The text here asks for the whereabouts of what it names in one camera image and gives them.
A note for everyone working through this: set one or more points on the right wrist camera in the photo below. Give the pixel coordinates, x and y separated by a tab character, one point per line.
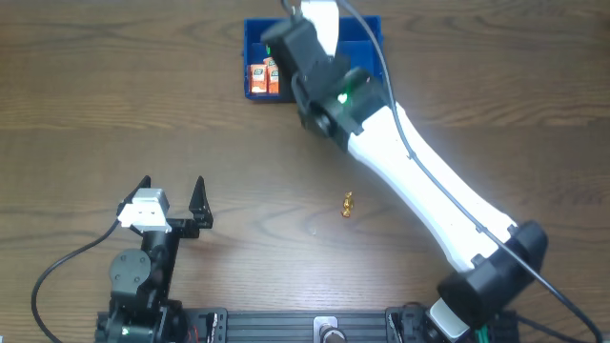
324	24

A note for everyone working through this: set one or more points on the blue tray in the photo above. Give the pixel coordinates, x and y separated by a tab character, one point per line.
252	47

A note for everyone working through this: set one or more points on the gold candy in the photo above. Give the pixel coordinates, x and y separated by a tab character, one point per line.
347	205

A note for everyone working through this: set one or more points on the mounting rail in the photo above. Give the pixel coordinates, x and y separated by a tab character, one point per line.
276	326

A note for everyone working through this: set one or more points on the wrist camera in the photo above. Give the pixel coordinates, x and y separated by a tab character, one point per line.
324	24
145	212

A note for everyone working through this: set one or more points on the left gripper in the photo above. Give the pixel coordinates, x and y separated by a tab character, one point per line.
183	228

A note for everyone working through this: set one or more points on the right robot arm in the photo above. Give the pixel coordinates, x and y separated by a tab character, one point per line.
419	181

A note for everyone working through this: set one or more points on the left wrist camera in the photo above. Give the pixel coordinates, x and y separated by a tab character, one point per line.
145	212

